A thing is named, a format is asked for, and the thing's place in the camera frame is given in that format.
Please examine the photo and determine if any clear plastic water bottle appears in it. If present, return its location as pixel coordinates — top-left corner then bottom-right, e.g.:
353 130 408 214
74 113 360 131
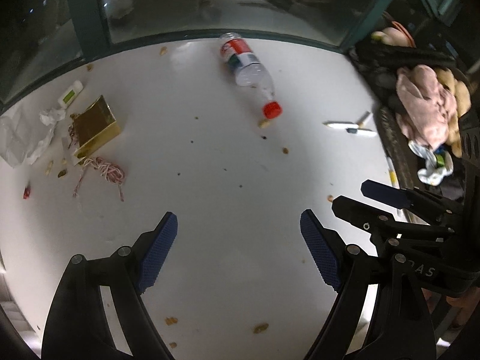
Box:
219 33 283 120

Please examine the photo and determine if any white yellow red marker pen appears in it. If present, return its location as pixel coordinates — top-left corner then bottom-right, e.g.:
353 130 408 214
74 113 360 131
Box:
385 154 402 216

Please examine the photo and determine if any white colourful crumpled wrapper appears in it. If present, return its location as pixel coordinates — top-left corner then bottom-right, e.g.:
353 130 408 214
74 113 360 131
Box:
408 141 454 186

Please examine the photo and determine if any worn black wrist rest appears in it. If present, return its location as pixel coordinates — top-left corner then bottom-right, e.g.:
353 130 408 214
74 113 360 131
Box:
373 106 419 189

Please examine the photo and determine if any white pen with dark band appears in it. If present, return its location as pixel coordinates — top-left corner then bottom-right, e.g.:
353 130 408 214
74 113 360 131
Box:
324 122 377 137

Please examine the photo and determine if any short white stick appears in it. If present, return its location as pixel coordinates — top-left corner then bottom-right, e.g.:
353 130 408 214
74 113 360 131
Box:
358 111 373 128

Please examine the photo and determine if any pink towel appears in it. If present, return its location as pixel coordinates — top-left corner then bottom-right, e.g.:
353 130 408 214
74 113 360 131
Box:
395 64 457 150

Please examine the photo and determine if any tan plush fabric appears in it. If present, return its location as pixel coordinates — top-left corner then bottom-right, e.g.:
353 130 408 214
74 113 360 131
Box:
434 67 471 158

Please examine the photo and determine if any small red wrapper scrap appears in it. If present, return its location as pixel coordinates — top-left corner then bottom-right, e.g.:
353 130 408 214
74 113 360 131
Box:
23 183 31 200

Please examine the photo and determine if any red white twine bundle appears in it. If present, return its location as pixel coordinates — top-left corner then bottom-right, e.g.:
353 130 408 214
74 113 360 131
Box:
72 157 126 202

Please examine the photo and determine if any clear plastic bag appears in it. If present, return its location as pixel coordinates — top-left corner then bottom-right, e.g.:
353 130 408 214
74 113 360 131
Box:
1 109 57 168

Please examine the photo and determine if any gold cardboard box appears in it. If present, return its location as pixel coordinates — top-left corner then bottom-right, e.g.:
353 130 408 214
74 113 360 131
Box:
72 95 121 160

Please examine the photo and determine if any crumpled white paper scrap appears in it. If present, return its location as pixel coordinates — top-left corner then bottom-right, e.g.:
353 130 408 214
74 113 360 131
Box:
39 108 66 126

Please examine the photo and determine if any small white green tube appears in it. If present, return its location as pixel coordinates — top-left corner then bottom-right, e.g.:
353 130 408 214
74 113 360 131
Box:
58 80 84 109

